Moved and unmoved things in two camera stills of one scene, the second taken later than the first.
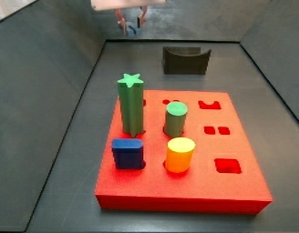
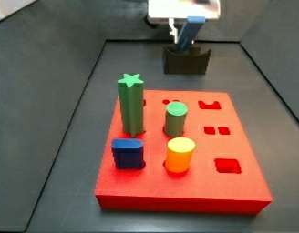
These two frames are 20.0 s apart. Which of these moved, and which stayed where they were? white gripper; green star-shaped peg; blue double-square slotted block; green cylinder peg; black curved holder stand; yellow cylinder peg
Moved: blue double-square slotted block; white gripper
Stayed: yellow cylinder peg; green star-shaped peg; green cylinder peg; black curved holder stand
